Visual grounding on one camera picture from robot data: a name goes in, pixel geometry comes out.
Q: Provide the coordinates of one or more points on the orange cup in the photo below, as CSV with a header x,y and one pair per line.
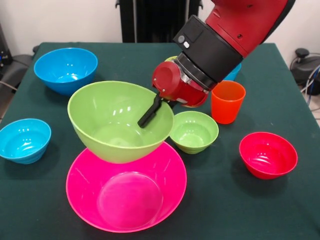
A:
x,y
227,105

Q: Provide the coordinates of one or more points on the small light blue bowl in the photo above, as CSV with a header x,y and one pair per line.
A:
x,y
25,142

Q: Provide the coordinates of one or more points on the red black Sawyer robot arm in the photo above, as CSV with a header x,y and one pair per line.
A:
x,y
235,35

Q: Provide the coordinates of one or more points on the small green bowl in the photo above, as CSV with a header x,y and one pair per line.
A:
x,y
195,134

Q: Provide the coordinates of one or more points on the small red-pink bowl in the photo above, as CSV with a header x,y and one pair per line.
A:
x,y
267,157

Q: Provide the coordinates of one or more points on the large blue bowl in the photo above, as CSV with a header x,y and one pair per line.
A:
x,y
65,75

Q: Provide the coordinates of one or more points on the dark green table cloth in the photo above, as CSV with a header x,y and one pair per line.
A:
x,y
225,210

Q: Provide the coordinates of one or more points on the black wheel base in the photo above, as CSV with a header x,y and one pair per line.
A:
x,y
15,70
305,67

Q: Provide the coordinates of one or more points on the lime green cup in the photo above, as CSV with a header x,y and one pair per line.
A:
x,y
170,59

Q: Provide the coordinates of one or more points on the medium blue bowl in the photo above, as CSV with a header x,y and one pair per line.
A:
x,y
234,74

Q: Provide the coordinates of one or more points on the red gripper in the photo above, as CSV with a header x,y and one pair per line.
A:
x,y
172,82

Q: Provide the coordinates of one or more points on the large pink bowl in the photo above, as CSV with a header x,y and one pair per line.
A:
x,y
125,200

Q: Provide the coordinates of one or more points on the large green bowl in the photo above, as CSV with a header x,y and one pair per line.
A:
x,y
110,130

